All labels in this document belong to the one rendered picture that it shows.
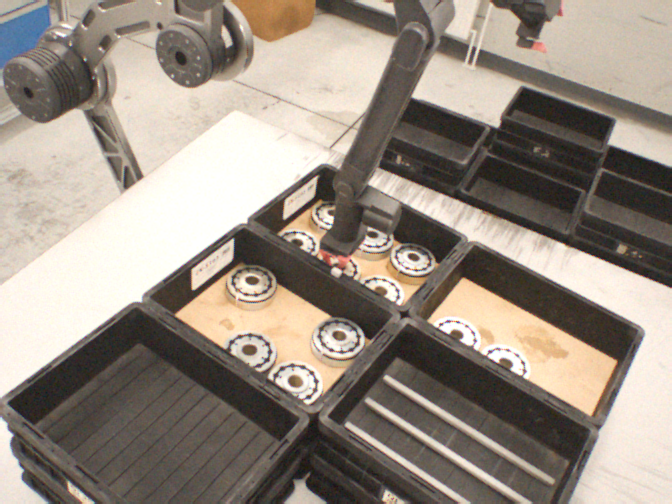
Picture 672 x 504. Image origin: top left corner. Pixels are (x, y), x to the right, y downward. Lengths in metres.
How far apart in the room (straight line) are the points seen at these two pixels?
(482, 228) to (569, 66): 2.49
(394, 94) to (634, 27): 3.19
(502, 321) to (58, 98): 1.22
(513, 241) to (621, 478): 0.71
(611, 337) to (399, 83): 0.74
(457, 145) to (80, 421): 1.83
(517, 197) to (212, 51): 1.49
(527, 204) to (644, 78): 1.79
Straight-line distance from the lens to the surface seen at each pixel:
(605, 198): 2.68
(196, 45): 1.57
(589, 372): 1.54
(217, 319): 1.42
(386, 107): 1.15
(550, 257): 1.97
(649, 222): 2.67
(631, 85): 4.35
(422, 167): 2.48
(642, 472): 1.62
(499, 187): 2.74
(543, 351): 1.53
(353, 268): 1.51
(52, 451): 1.15
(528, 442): 1.37
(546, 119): 3.03
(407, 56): 1.04
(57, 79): 1.94
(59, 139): 3.39
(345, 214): 1.36
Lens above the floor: 1.89
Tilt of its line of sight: 42 degrees down
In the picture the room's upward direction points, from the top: 11 degrees clockwise
